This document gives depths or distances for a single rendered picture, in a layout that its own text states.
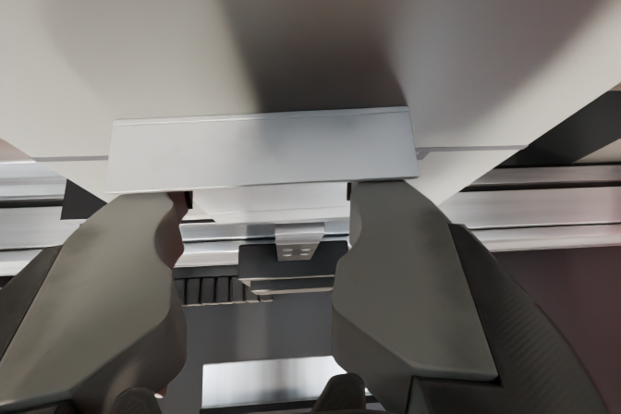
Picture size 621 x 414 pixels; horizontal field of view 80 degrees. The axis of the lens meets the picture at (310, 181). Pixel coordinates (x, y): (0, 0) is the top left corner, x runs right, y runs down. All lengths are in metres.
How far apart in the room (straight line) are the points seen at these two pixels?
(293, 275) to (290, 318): 0.33
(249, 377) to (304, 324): 0.50
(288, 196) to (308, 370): 0.10
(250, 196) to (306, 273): 0.24
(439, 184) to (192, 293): 0.48
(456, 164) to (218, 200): 0.11
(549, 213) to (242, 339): 0.53
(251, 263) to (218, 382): 0.20
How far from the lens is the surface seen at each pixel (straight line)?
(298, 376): 0.23
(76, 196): 0.25
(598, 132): 0.62
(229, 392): 0.23
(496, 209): 0.55
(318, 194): 0.18
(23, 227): 0.56
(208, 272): 0.62
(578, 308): 0.93
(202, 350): 0.75
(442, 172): 0.18
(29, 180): 0.30
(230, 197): 0.18
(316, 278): 0.42
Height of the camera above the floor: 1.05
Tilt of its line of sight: 19 degrees down
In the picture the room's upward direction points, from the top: 177 degrees clockwise
